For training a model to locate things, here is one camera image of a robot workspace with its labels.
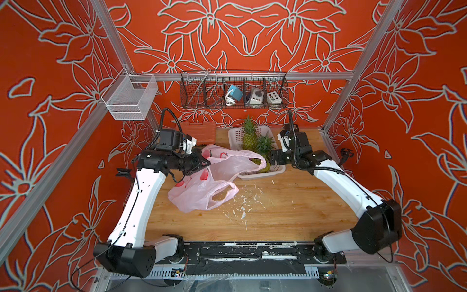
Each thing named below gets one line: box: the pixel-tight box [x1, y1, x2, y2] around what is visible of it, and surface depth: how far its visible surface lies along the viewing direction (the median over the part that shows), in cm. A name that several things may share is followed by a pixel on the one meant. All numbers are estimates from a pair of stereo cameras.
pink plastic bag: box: [167, 144, 267, 213], surface depth 70 cm
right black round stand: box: [338, 148, 354, 167], surface depth 85 cm
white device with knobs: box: [249, 87, 264, 105], surface depth 94 cm
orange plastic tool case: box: [179, 121, 217, 146], surface depth 120 cm
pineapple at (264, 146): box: [248, 130, 277, 173], surface depth 85 cm
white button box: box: [266, 91, 283, 105], surface depth 97 cm
